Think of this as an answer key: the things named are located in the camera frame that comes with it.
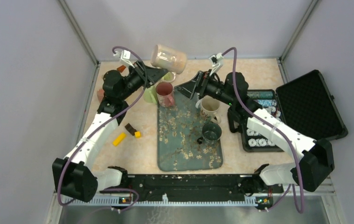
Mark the dark teal mug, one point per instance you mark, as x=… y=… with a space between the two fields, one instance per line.
x=210 y=133

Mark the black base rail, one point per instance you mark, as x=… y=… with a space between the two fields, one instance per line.
x=197 y=188

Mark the dark brown block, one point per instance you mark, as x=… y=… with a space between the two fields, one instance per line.
x=130 y=129

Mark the terracotta mug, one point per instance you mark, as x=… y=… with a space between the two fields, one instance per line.
x=100 y=95

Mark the small yellow cube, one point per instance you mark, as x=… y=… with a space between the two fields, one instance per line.
x=137 y=134

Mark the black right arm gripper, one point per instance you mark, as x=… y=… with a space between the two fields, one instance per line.
x=189 y=89

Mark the light green upside-down mug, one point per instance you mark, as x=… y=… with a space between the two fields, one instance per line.
x=150 y=95

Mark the pink upside-down mug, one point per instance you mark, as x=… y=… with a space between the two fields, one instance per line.
x=165 y=94

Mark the black poker chip case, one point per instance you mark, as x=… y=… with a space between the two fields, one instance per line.
x=306 y=105

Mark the teal blossom-pattern tray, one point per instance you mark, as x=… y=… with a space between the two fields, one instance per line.
x=179 y=127

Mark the cream patterned mug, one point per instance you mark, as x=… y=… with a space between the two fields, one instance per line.
x=209 y=109

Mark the yellow wooden block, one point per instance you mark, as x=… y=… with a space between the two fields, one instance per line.
x=119 y=139

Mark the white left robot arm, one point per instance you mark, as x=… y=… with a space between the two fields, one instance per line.
x=73 y=176

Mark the light green mug with handle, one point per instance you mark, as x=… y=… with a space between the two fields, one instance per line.
x=169 y=77

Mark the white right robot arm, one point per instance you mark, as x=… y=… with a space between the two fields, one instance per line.
x=313 y=159

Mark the dark red wooden block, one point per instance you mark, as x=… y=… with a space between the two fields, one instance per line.
x=121 y=68

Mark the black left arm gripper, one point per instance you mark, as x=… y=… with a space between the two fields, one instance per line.
x=155 y=74

